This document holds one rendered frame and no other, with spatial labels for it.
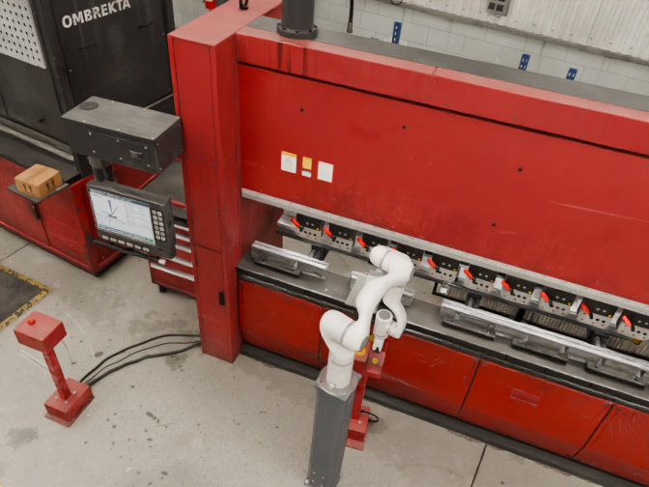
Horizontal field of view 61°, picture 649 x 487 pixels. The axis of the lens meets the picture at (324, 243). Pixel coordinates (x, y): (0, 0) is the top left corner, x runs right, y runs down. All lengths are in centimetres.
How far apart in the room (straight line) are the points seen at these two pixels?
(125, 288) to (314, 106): 254
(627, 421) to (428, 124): 201
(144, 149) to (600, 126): 198
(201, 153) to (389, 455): 219
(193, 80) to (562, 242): 193
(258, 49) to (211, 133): 47
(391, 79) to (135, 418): 265
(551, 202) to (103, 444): 294
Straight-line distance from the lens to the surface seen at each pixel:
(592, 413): 356
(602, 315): 317
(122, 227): 307
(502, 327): 331
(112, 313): 455
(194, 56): 274
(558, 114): 254
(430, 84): 254
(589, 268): 297
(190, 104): 286
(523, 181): 271
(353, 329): 243
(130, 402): 400
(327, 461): 325
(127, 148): 275
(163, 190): 399
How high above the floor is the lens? 324
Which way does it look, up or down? 40 degrees down
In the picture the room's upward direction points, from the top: 5 degrees clockwise
